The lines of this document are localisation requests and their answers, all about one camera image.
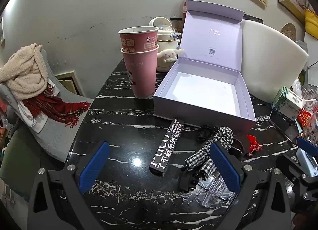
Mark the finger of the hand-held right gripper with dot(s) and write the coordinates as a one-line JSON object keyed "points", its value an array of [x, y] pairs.
{"points": [[292, 164], [306, 143]]}

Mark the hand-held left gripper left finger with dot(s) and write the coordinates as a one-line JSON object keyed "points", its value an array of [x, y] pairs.
{"points": [[95, 163]]}

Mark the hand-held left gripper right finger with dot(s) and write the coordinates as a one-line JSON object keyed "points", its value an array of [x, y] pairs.
{"points": [[224, 168]]}

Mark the black round hair band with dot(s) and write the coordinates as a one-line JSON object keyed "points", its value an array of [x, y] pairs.
{"points": [[238, 145]]}

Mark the black white checkered hair bow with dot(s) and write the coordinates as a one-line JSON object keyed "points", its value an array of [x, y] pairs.
{"points": [[198, 158]]}

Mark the small red bow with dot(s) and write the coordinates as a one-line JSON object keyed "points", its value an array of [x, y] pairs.
{"points": [[253, 144]]}

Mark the black claw hair clip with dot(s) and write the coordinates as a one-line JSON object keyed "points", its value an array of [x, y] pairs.
{"points": [[187, 180]]}

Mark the long black lipstick box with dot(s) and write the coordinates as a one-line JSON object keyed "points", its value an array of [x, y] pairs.
{"points": [[166, 148]]}

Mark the lavender gift box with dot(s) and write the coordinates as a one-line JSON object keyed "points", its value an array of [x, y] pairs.
{"points": [[206, 91]]}

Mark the light blue small box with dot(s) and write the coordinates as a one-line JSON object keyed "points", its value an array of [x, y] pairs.
{"points": [[306, 161]]}

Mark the red packet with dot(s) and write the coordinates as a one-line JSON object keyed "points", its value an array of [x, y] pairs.
{"points": [[305, 117]]}

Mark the black smartphone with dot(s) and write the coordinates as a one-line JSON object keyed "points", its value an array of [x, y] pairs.
{"points": [[283, 125]]}

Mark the green white medicine box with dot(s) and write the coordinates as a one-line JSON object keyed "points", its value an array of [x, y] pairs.
{"points": [[288, 103]]}

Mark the grey chair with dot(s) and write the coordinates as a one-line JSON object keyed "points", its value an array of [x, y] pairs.
{"points": [[57, 133]]}

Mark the clear plastic bag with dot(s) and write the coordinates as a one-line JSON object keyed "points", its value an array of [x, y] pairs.
{"points": [[308, 93]]}

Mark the red plaid scarf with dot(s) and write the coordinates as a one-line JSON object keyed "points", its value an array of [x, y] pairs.
{"points": [[54, 108]]}

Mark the dark green seat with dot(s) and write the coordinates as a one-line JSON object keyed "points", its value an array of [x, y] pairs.
{"points": [[15, 158]]}

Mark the beige wooden panel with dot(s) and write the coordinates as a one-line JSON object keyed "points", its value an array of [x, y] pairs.
{"points": [[72, 83]]}

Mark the white chair back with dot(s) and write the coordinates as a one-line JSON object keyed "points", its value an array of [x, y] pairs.
{"points": [[268, 58]]}

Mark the plain pink paper cup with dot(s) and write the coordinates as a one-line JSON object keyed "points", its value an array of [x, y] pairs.
{"points": [[141, 76]]}

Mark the beige fleece blanket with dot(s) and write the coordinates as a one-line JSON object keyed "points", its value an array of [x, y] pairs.
{"points": [[22, 71]]}

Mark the yellow bag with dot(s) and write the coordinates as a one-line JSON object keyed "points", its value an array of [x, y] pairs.
{"points": [[311, 24]]}

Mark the pink paper cup red band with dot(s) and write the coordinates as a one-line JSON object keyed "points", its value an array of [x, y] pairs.
{"points": [[139, 41]]}

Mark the white cartoon kettle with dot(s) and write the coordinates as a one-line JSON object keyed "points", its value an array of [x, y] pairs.
{"points": [[165, 35]]}

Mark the round woven wall ornament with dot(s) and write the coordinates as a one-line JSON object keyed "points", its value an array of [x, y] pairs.
{"points": [[289, 31]]}

